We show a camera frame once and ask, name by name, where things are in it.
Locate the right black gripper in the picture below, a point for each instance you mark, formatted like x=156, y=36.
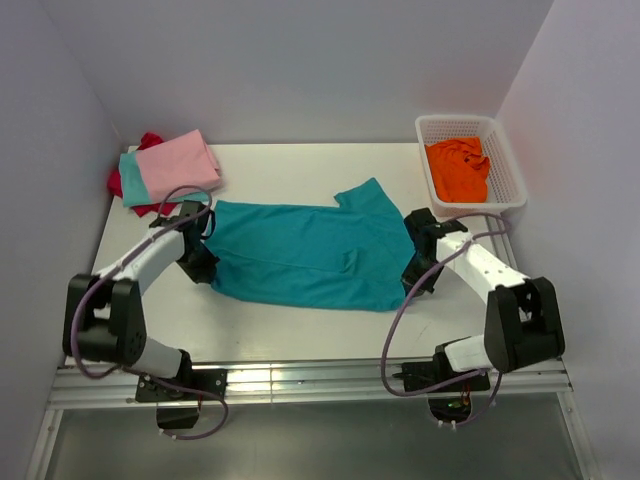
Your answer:
x=410, y=278

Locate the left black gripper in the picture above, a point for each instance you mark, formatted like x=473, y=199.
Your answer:
x=204, y=273

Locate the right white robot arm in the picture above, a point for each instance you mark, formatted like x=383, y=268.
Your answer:
x=522, y=319

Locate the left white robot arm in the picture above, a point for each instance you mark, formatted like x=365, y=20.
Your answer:
x=105, y=327

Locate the folded light teal t shirt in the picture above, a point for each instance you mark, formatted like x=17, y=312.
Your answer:
x=135, y=192

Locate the folded pink t shirt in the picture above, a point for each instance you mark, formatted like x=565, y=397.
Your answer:
x=179, y=165

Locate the orange crumpled t shirt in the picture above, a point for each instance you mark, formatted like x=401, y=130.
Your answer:
x=459, y=170

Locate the white plastic basket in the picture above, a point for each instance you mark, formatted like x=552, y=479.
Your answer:
x=505, y=186

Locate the folded red t shirt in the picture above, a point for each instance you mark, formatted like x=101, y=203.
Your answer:
x=114, y=186

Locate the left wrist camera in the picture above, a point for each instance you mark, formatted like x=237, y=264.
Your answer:
x=194, y=218

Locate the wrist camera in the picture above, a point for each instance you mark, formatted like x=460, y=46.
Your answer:
x=425, y=230
x=194, y=218

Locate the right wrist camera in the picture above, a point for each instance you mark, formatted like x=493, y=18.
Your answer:
x=425, y=230

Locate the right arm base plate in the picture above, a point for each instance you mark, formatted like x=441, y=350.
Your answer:
x=419, y=375

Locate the aluminium mounting rail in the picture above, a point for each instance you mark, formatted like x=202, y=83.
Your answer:
x=285, y=382

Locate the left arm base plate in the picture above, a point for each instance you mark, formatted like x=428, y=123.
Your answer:
x=202, y=385

